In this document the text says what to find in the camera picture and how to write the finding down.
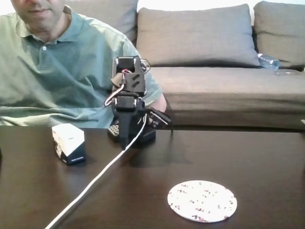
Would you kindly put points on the white and black servo box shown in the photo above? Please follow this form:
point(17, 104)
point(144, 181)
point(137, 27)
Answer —
point(69, 143)

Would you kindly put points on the person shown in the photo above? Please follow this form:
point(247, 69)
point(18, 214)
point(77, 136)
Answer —
point(47, 78)

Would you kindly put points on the wide grey sofa back cushion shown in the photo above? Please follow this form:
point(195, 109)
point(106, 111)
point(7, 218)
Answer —
point(197, 35)

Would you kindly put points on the grey fabric sofa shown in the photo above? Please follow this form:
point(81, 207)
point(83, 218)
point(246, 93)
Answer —
point(226, 95)

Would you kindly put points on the round white patterned coaster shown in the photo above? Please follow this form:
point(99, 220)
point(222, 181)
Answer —
point(202, 201)

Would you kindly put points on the clear plastic water bottle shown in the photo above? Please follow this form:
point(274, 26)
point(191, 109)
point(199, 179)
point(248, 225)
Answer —
point(268, 60)

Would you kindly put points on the clear glass dish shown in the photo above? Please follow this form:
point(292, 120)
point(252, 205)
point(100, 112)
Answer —
point(287, 72)

